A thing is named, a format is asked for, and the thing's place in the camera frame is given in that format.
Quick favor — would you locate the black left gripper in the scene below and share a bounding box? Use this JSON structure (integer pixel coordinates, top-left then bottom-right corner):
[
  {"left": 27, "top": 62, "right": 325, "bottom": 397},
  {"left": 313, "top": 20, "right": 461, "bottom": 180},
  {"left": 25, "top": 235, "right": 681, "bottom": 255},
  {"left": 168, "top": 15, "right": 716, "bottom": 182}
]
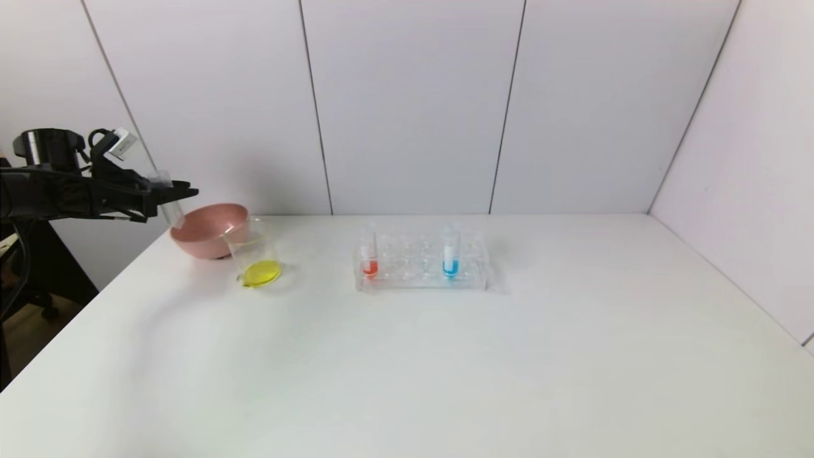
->
[{"left": 90, "top": 176, "right": 199, "bottom": 224}]

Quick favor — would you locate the test tube with yellow pigment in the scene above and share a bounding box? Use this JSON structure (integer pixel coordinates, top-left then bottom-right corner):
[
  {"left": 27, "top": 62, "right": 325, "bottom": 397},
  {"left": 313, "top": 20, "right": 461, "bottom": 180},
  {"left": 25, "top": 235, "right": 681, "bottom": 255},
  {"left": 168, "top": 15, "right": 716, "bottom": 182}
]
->
[{"left": 149, "top": 169, "right": 187, "bottom": 230}]

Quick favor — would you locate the clear plastic beaker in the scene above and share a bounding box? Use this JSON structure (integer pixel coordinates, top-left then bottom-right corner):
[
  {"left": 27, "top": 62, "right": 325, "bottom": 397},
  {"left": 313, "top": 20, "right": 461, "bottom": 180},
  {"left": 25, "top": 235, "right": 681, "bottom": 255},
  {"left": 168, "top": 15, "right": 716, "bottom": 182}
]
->
[{"left": 224, "top": 218, "right": 282, "bottom": 289}]

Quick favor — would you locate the test tube with red pigment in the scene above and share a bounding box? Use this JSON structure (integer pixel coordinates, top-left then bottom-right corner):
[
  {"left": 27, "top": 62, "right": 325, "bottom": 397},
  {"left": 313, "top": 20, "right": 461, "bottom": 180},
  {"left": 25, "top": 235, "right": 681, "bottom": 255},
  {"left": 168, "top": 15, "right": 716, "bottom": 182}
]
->
[{"left": 358, "top": 223, "right": 380, "bottom": 281}]

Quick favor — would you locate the clear acrylic test tube rack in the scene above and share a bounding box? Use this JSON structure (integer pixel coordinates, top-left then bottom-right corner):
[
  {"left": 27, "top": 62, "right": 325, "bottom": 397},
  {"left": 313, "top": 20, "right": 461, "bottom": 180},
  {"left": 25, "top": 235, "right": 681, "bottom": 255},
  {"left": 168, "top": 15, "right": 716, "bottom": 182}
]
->
[{"left": 353, "top": 232, "right": 489, "bottom": 293}]

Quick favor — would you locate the test tube with blue pigment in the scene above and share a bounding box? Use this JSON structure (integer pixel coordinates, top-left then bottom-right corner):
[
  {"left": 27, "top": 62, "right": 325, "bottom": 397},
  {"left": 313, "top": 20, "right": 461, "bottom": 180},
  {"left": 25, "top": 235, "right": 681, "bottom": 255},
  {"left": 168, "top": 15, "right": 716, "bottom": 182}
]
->
[{"left": 441, "top": 223, "right": 460, "bottom": 281}]

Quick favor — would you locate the pink plastic bowl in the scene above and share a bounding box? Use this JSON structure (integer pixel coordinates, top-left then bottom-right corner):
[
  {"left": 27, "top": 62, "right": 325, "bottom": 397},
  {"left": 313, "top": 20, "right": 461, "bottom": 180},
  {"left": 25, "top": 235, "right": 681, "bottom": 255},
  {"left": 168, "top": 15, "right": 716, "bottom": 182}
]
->
[{"left": 170, "top": 203, "right": 251, "bottom": 261}]

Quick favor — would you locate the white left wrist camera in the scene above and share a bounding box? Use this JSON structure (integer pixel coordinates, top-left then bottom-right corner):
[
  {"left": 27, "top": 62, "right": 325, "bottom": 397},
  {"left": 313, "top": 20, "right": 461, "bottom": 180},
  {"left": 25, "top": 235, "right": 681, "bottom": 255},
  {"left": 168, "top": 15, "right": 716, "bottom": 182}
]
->
[{"left": 104, "top": 128, "right": 138, "bottom": 162}]

